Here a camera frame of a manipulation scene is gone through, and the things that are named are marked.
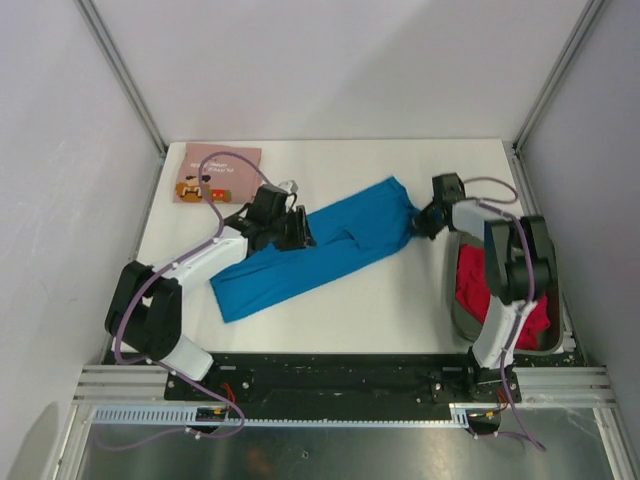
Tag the right aluminium frame post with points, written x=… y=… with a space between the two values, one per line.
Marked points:
x=575 y=43

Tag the left aluminium frame post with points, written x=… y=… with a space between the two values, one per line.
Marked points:
x=114 y=59

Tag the red t shirt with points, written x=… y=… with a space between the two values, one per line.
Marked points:
x=472 y=299

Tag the grey plastic basket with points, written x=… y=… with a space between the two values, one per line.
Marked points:
x=519 y=270

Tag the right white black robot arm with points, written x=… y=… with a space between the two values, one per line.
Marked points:
x=490 y=357

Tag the aluminium extrusion rail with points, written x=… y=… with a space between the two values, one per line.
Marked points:
x=554 y=387

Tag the pink printed t shirt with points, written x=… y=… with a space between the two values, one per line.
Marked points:
x=227 y=180

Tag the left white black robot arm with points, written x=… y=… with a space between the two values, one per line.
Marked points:
x=146 y=309

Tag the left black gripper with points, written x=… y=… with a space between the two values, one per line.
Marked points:
x=301 y=237

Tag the blue t shirt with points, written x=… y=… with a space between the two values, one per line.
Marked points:
x=350 y=234

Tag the aluminium frame post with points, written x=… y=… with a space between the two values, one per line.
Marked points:
x=575 y=43
x=114 y=59

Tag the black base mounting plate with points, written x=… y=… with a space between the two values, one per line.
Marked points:
x=345 y=387

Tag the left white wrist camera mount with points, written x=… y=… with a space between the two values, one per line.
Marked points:
x=289 y=186

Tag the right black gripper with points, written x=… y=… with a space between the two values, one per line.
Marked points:
x=420 y=226

